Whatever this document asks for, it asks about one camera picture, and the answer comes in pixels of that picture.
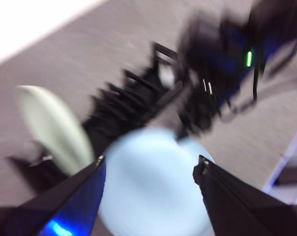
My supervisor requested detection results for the blue round plate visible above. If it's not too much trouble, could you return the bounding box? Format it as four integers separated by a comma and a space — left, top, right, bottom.
98, 127, 216, 236

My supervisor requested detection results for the green round plate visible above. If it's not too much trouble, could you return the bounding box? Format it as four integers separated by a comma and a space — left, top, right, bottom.
15, 85, 95, 177

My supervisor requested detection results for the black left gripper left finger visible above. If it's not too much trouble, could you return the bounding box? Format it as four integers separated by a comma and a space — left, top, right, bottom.
0, 154, 107, 236

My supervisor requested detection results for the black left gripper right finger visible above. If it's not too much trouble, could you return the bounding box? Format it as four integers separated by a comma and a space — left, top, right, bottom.
192, 154, 297, 236

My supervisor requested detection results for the black plate rack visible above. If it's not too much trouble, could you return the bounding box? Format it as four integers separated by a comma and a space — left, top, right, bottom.
7, 41, 186, 197

